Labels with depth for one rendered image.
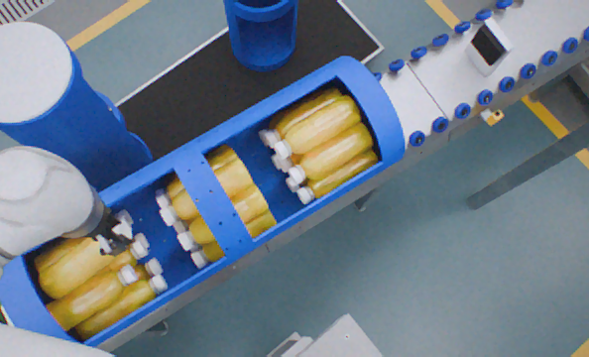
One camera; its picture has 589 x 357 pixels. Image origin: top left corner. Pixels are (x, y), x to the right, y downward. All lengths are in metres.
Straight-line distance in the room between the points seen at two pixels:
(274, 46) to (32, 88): 1.22
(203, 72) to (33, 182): 1.75
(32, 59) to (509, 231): 1.95
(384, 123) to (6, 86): 0.94
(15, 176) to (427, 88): 1.12
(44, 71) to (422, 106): 1.00
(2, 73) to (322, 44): 1.38
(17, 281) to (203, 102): 1.38
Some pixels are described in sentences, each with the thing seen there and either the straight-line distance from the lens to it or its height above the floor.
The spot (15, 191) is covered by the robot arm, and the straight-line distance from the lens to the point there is 0.70.
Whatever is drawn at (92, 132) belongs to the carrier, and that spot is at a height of 0.80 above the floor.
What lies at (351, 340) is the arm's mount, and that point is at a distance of 1.21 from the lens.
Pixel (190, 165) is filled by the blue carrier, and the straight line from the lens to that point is 1.11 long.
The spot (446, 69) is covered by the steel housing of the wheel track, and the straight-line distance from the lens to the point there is 1.58.
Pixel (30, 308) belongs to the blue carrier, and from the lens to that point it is 1.15.
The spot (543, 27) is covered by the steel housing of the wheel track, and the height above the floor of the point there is 0.93.
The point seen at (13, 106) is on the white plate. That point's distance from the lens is 1.50.
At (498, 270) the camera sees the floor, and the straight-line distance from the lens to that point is 2.46.
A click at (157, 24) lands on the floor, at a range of 2.72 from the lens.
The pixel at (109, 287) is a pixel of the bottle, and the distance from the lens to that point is 1.19.
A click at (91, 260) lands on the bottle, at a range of 1.12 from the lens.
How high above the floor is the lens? 2.27
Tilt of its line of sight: 75 degrees down
